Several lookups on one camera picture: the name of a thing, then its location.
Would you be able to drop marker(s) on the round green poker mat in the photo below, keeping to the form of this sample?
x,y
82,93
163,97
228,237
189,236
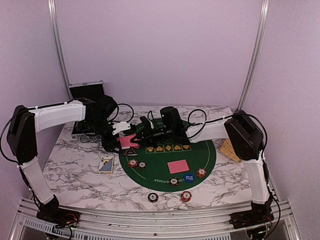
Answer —
x,y
156,175

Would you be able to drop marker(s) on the left aluminium frame post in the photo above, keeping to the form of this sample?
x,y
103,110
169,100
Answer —
x,y
58,46

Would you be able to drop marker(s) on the aluminium frame post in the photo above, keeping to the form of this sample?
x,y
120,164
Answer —
x,y
58,46
258,43

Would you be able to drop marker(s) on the dark chip stack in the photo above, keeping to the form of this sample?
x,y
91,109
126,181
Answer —
x,y
174,181
152,197

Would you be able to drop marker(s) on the blue small blind button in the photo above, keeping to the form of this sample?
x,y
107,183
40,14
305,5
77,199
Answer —
x,y
189,178

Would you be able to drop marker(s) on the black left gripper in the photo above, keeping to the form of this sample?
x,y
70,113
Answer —
x,y
108,144

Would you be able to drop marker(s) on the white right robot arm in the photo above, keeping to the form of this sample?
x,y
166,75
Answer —
x,y
246,134

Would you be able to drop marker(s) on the woven bamboo tray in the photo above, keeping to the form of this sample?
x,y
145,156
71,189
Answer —
x,y
227,150

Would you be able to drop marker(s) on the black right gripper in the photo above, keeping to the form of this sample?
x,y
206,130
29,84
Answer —
x,y
147,134

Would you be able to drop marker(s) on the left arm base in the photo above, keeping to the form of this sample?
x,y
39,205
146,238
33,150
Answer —
x,y
60,217

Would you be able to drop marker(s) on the right aluminium frame post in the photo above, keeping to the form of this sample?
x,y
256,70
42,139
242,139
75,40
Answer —
x,y
258,43

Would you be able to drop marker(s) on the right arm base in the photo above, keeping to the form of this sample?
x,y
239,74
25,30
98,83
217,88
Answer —
x,y
249,218

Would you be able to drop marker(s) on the red backed card deck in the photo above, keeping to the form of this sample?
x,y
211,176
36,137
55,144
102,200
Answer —
x,y
125,142

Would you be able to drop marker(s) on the dealt red card front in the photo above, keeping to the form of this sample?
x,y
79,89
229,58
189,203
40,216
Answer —
x,y
178,166

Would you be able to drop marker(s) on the aluminium poker case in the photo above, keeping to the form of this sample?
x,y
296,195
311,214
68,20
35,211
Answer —
x,y
90,90

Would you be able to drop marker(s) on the red chip stack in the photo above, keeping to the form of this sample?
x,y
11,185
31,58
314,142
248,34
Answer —
x,y
201,172
185,196
132,163

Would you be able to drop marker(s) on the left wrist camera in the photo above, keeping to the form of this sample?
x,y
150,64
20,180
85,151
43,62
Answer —
x,y
120,127

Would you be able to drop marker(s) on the dealt red card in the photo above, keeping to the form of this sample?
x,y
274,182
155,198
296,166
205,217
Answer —
x,y
134,145
178,166

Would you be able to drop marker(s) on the dark hundred chip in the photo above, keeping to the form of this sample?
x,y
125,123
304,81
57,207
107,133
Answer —
x,y
142,165

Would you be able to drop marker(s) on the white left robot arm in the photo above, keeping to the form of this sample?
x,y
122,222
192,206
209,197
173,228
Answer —
x,y
26,122

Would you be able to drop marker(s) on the triangular all in button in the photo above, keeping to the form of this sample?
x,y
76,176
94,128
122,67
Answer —
x,y
130,152

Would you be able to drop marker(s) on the front aluminium rail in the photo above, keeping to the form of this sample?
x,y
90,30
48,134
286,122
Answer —
x,y
193,224

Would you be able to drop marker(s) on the red chip stack front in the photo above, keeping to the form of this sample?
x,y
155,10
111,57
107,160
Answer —
x,y
185,196

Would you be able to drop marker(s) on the blue card box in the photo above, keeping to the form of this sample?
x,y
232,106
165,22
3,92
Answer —
x,y
106,165

